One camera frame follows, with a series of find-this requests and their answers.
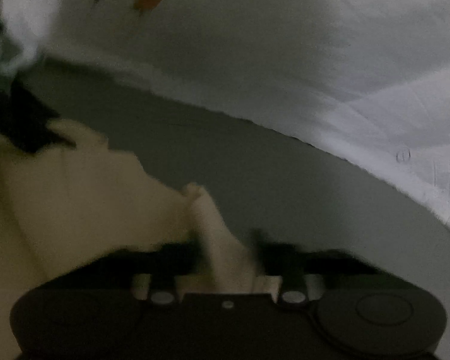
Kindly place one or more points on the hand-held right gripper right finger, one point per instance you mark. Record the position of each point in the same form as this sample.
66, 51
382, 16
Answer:
281, 257

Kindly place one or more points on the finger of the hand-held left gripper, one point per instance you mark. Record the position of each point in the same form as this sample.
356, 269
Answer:
33, 127

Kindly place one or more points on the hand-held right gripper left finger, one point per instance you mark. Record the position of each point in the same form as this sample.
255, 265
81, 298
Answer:
174, 257

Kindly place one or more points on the cream garment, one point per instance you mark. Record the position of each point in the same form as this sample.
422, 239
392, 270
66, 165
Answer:
78, 202

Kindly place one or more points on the white sheet with orange prints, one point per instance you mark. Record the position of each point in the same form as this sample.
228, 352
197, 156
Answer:
270, 45

